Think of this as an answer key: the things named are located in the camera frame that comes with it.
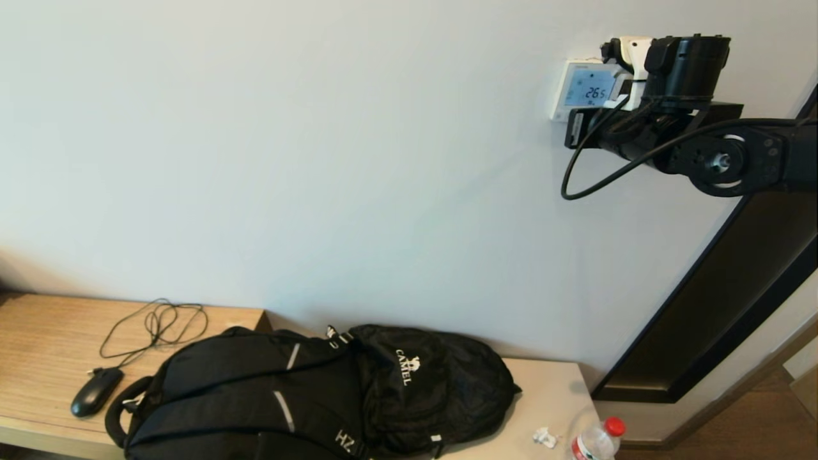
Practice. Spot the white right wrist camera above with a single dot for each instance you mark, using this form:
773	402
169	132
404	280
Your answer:
636	51

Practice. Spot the dark brown door frame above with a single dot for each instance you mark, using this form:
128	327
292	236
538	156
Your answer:
735	306

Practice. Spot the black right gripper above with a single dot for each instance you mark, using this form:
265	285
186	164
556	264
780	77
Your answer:
690	64

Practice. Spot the clear bottle with red cap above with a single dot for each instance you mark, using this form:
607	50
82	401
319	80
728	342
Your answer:
594	444

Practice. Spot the crumpled white paper scrap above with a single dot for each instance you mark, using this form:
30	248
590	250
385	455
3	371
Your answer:
543	437

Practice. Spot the black computer mouse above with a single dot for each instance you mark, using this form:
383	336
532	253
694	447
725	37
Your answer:
96	393

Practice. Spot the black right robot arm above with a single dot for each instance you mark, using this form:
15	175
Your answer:
792	156

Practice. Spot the white wall thermostat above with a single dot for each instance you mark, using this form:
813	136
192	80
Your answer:
569	89

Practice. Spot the black backpack with grey stripes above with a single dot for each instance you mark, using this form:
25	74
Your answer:
223	383

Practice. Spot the black Camel logo backpack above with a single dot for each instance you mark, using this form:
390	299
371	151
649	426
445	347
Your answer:
447	383

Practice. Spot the light wooden desk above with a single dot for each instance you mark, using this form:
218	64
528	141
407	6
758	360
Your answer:
38	338

